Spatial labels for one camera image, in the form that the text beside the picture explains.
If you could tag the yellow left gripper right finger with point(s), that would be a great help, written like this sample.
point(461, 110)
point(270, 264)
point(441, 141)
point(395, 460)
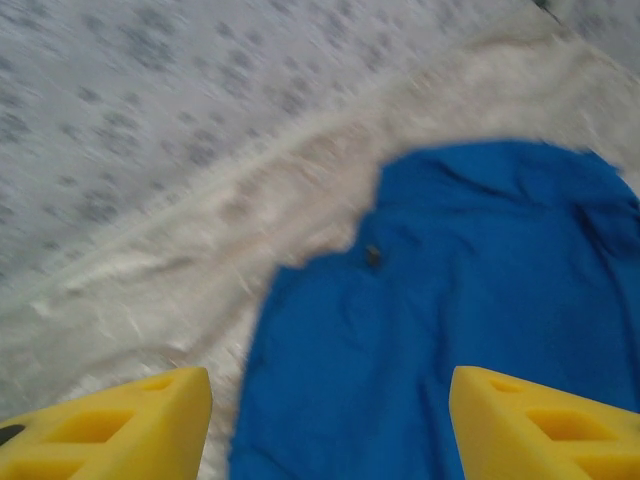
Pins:
point(525, 440)

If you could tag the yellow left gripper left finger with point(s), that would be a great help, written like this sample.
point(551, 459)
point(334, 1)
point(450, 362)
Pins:
point(125, 435)

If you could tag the blue printed t-shirt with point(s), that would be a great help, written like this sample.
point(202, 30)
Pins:
point(425, 325)

